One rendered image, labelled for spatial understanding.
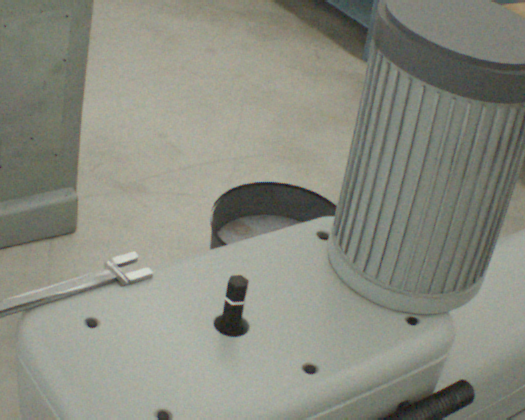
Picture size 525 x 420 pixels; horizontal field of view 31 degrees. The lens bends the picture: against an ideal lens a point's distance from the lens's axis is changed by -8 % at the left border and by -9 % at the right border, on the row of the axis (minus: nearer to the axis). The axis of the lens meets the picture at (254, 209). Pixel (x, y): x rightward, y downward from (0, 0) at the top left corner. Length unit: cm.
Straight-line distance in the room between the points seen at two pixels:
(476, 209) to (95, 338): 42
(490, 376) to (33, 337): 63
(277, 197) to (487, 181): 260
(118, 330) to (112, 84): 440
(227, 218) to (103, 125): 159
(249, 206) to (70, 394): 269
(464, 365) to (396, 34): 49
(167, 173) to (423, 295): 364
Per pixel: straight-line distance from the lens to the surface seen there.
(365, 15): 617
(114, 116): 508
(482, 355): 130
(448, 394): 115
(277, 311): 107
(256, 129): 510
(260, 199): 359
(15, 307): 103
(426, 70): 96
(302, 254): 115
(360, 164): 107
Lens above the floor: 258
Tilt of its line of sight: 35 degrees down
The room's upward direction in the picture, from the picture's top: 10 degrees clockwise
